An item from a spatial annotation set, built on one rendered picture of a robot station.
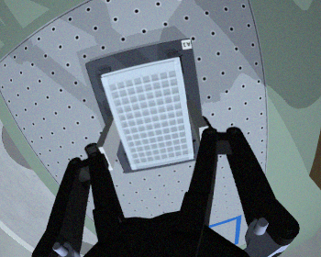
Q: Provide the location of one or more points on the blue tape outline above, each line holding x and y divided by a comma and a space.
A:
237, 226

